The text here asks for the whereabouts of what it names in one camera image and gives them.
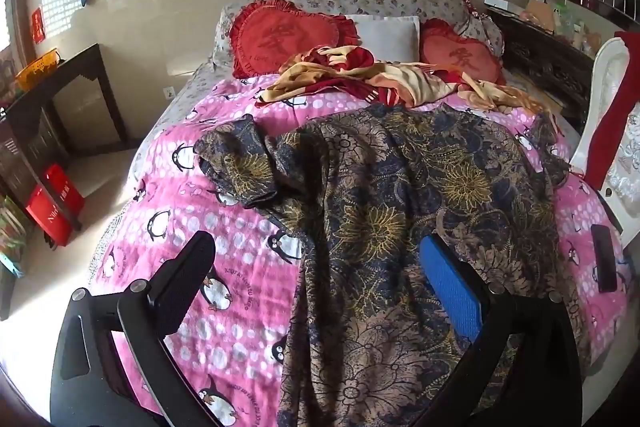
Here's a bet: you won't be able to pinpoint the red boxes on floor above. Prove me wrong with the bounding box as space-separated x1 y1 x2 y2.
25 164 86 249

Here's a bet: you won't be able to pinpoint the large red heart pillow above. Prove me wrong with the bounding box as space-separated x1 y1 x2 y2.
229 0 358 80

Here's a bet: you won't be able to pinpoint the dark floral patterned garment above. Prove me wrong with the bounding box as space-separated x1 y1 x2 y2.
194 102 593 427

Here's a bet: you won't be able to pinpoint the small red heart pillow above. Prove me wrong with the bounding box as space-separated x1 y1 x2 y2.
419 18 507 85

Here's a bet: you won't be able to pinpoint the pink penguin print blanket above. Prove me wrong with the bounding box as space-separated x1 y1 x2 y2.
87 74 633 427

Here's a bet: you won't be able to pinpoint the red wall paper sign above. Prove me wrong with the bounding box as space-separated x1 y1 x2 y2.
30 7 46 44

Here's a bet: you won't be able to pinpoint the red cloth on chair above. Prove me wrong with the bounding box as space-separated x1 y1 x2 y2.
584 31 640 194

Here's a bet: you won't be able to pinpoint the floral bed sheet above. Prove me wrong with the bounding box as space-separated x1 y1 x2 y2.
131 0 273 192

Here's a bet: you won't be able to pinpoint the yellow plastic basket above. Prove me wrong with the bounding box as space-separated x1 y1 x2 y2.
15 48 64 91

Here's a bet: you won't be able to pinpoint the red and yellow blanket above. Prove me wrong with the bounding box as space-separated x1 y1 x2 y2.
255 44 543 112

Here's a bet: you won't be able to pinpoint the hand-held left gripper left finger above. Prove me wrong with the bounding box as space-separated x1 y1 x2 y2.
50 231 221 427

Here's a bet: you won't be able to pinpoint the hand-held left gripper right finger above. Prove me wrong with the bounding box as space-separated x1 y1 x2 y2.
415 234 583 427

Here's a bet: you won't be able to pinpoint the dark carved wooden cabinet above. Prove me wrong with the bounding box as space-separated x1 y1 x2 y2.
484 5 601 135

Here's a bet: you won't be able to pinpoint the dark wooden table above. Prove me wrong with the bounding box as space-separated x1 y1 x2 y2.
0 43 129 230

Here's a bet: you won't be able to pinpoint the white carved chair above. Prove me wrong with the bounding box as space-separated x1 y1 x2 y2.
570 37 640 253

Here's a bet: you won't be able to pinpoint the white pillow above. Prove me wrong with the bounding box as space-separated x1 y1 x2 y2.
345 13 421 62

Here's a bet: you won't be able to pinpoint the black phone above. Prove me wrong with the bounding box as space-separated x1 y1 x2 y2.
591 224 620 293

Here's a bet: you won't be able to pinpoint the white flat box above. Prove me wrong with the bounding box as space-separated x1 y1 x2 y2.
483 0 527 13

